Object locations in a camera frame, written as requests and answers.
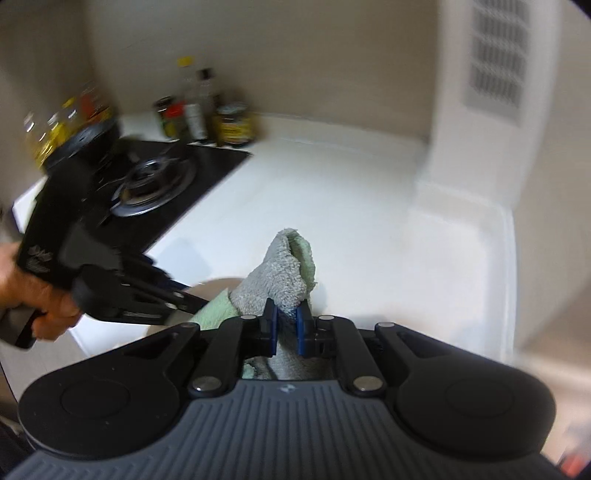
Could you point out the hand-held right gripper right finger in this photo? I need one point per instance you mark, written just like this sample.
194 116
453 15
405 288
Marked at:
303 332

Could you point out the metal stove burner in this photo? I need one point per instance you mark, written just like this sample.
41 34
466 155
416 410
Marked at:
154 184

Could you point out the yellow cap bottle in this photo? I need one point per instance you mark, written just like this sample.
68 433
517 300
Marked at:
194 106

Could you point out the dark lid jar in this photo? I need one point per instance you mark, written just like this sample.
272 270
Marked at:
168 117

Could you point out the person's left hand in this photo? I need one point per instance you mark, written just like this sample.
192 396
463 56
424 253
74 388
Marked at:
41 300

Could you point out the black glass gas stove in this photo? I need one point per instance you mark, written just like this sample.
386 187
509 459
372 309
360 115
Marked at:
207 161

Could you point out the grey green towel cloth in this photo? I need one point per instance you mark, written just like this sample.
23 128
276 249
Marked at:
277 277

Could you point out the white wall vent grille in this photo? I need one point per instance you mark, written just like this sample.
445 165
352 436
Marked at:
498 50

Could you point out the black cap bottle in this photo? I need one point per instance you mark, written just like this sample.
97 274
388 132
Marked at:
208 97

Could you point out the yellow label jar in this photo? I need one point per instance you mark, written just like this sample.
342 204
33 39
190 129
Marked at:
234 124

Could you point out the yellow oil bottle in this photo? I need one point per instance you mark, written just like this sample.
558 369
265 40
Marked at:
44 138

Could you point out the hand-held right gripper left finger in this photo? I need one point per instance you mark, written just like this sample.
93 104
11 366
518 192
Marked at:
271 327

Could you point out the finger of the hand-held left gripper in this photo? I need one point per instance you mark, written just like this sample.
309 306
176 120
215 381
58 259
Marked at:
161 281
120 304

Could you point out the red label bottle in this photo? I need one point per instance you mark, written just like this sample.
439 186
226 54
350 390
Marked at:
94 104

